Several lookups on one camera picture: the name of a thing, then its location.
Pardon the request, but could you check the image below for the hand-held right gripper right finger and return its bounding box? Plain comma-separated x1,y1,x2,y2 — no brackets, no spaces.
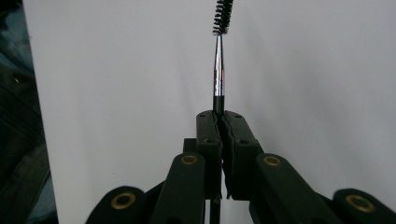
219,110,264,201

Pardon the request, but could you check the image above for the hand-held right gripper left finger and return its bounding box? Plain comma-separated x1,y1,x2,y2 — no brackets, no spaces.
195,109,223,200

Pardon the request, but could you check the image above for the black spoolie brush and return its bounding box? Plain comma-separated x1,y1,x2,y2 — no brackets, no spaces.
212,0,234,117

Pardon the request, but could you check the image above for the dark cloth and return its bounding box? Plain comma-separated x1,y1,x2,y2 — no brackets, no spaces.
0,0,60,224

